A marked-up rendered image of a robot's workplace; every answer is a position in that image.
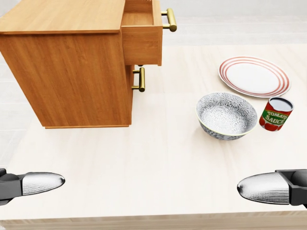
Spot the long brass drawer handle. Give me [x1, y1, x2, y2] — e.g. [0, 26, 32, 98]
[161, 8, 177, 32]

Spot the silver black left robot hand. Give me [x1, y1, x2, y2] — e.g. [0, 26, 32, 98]
[0, 168, 66, 206]

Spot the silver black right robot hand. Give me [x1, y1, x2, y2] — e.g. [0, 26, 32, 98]
[236, 169, 307, 208]

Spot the wooden cabinet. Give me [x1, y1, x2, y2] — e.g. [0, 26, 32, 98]
[0, 0, 134, 129]

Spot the open wooden drawer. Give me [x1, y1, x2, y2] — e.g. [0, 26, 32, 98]
[120, 0, 164, 67]

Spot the grey patterned bowl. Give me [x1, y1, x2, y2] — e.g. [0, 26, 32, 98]
[196, 92, 258, 141]

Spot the closed wooden drawer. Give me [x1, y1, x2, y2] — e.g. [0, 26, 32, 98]
[125, 65, 135, 126]

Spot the short brass drawer handle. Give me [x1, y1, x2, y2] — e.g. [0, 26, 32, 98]
[131, 67, 146, 92]

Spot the white plate with red rings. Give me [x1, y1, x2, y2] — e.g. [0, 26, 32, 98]
[218, 56, 292, 98]

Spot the tomato sauce tin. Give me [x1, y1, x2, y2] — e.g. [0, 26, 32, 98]
[259, 96, 294, 132]

